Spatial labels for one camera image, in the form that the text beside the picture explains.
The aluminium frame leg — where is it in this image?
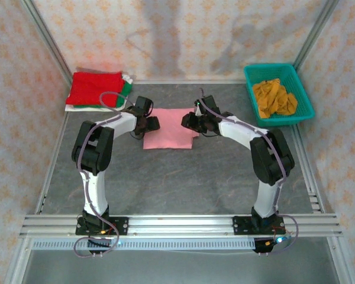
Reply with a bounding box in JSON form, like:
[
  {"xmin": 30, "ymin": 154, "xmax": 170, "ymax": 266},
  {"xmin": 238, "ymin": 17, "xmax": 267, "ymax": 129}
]
[
  {"xmin": 4, "ymin": 236, "xmax": 33, "ymax": 284},
  {"xmin": 327, "ymin": 236, "xmax": 355, "ymax": 284}
]

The green folded t-shirt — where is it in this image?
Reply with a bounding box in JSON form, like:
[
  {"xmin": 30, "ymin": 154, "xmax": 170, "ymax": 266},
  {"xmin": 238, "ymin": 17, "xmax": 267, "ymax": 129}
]
[{"xmin": 73, "ymin": 81, "xmax": 133, "ymax": 109}]

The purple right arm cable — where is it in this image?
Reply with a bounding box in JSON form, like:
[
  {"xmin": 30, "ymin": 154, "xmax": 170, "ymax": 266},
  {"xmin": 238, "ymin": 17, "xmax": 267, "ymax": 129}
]
[{"xmin": 198, "ymin": 88, "xmax": 299, "ymax": 256}]

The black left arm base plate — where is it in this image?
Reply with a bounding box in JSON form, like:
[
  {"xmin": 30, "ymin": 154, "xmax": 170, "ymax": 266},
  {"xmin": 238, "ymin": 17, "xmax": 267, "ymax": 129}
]
[{"xmin": 75, "ymin": 217, "xmax": 129, "ymax": 237}]

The mustard yellow t-shirt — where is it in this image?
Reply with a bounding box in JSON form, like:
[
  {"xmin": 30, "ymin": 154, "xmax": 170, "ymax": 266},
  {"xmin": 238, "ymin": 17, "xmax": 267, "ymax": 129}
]
[{"xmin": 252, "ymin": 78, "xmax": 299, "ymax": 118}]

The aluminium mounting rail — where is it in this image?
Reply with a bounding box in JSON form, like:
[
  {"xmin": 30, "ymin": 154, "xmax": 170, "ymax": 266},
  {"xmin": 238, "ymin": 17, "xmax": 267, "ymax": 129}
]
[{"xmin": 20, "ymin": 214, "xmax": 343, "ymax": 237}]

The aluminium back rail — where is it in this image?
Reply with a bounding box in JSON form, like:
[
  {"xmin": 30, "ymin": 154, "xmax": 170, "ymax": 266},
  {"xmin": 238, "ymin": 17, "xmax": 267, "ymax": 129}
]
[{"xmin": 133, "ymin": 79, "xmax": 246, "ymax": 85}]

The stack of folded cloths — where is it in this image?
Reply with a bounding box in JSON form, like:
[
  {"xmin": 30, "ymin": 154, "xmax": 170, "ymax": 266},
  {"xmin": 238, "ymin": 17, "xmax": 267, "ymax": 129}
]
[{"xmin": 64, "ymin": 75, "xmax": 134, "ymax": 112}]

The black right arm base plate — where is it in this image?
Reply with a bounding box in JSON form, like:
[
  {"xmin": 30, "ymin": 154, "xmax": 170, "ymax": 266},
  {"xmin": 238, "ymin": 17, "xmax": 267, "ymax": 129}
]
[{"xmin": 232, "ymin": 215, "xmax": 286, "ymax": 237}]

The aluminium frame post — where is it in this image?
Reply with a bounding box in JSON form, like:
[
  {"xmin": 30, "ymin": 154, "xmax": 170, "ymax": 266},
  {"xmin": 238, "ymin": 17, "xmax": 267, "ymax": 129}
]
[
  {"xmin": 292, "ymin": 0, "xmax": 340, "ymax": 71},
  {"xmin": 23, "ymin": 0, "xmax": 74, "ymax": 87}
]

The pink t-shirt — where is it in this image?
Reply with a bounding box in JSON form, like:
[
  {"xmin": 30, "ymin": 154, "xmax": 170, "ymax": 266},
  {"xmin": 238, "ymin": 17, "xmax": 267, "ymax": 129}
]
[{"xmin": 143, "ymin": 108, "xmax": 201, "ymax": 150}]

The teal plastic basket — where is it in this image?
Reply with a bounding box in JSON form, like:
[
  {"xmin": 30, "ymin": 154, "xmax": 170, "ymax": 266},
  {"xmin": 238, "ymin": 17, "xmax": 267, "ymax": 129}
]
[{"xmin": 243, "ymin": 63, "xmax": 316, "ymax": 128}]

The red folded t-shirt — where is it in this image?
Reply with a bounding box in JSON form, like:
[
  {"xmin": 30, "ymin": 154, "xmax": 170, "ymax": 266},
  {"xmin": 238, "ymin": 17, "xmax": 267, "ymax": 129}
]
[{"xmin": 65, "ymin": 72, "xmax": 125, "ymax": 108}]

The slotted grey cable duct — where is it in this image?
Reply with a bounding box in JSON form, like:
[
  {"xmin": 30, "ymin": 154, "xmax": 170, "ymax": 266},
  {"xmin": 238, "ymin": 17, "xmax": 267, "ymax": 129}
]
[{"xmin": 31, "ymin": 238, "xmax": 257, "ymax": 251}]

